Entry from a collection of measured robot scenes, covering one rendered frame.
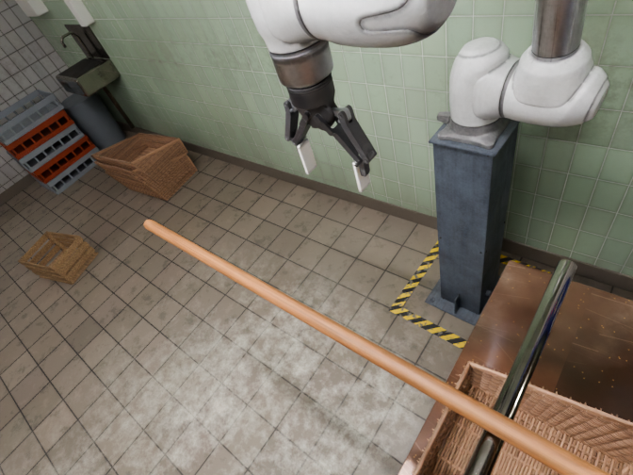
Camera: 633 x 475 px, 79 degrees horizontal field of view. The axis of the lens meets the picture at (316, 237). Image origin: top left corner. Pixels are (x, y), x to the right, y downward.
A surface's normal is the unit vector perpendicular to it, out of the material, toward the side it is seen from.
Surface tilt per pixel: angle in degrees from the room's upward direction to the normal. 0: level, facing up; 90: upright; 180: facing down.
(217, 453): 0
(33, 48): 90
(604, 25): 90
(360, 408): 0
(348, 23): 97
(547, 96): 94
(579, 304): 0
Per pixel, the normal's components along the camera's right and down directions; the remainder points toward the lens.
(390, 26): -0.33, 0.89
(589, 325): -0.26, -0.64
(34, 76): 0.76, 0.32
